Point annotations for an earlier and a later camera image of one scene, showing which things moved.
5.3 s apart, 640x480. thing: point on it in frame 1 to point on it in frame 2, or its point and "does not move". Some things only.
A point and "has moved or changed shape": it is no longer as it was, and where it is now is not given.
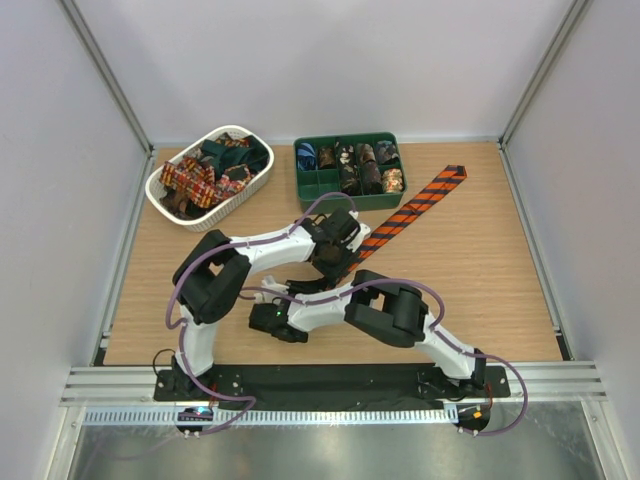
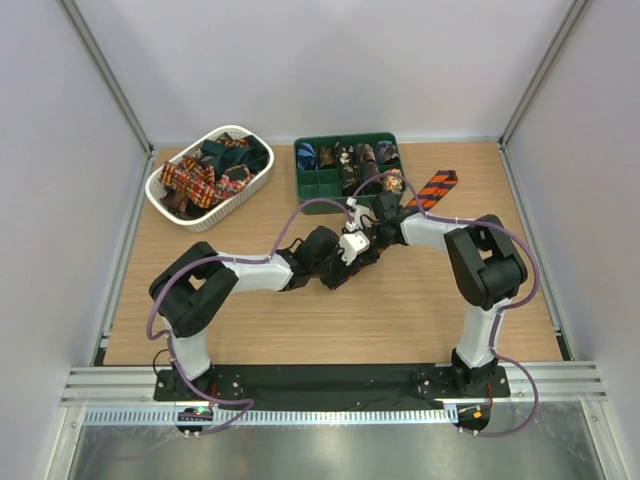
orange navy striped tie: [408, 210] has moved or changed shape
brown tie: [175, 203] does not move
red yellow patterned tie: [198, 181] does not move
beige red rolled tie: [392, 180] does not move
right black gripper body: [298, 288] to [377, 241]
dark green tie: [253, 155] does not move
